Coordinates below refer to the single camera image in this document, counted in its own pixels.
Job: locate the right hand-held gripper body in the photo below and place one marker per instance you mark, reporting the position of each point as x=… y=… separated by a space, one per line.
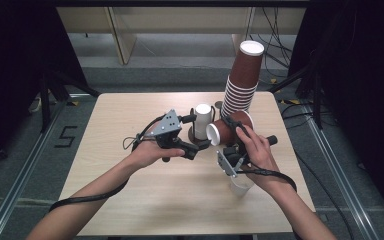
x=230 y=160

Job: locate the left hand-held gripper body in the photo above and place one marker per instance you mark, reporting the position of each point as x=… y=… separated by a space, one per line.
x=168 y=126

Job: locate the single brown paper cup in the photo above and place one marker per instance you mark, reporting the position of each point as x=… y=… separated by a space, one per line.
x=228 y=135

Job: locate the stack of white paper cups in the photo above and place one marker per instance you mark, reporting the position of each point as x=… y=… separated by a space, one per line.
x=202 y=120

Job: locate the stack of brown paper cups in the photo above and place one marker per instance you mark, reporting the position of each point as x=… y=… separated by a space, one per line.
x=243 y=73

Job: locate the person's right hand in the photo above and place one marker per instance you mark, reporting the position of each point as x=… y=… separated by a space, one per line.
x=260 y=155

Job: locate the person's left hand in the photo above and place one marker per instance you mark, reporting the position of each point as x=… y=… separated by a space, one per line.
x=148 y=153

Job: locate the small dark round disc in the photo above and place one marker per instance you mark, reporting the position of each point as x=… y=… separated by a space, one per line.
x=218 y=104

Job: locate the black metal stand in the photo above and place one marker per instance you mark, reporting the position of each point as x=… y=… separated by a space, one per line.
x=318 y=100
x=45 y=100

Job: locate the black curtain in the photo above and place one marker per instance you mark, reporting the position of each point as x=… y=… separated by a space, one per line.
x=363 y=83
x=13 y=66

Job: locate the aluminium floor rail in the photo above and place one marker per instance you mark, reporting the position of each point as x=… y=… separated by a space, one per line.
x=346 y=173
x=23 y=180

